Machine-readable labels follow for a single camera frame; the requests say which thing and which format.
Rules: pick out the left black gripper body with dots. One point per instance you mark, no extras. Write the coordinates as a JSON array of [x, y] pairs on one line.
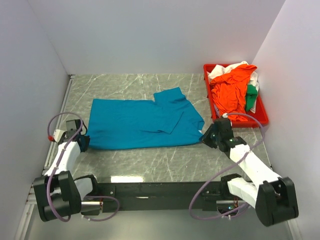
[[86, 141]]

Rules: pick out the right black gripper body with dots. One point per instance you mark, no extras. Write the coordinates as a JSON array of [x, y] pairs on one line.
[[211, 138]]

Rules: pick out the blue t shirt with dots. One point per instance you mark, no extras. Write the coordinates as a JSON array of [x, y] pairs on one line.
[[142, 122]]

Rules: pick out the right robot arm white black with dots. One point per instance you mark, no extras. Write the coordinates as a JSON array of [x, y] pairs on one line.
[[273, 197]]

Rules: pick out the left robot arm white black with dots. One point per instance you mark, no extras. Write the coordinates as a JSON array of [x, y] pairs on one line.
[[57, 192]]

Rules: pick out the red plastic bin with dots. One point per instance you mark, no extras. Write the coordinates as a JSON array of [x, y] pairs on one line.
[[260, 113]]

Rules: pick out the orange t shirt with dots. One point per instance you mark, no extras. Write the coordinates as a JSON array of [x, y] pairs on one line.
[[232, 92]]

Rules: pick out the green t shirt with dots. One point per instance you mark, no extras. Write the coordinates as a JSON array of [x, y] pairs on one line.
[[251, 98]]

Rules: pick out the white t shirt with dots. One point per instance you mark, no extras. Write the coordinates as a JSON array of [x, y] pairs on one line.
[[225, 68]]

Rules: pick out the black base beam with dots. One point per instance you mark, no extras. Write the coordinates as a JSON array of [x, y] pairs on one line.
[[152, 196]]

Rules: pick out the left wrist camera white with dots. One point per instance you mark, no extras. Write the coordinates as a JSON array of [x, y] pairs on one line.
[[58, 136]]

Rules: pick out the aluminium rail frame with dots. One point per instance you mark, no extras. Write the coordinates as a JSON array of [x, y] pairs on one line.
[[188, 163]]

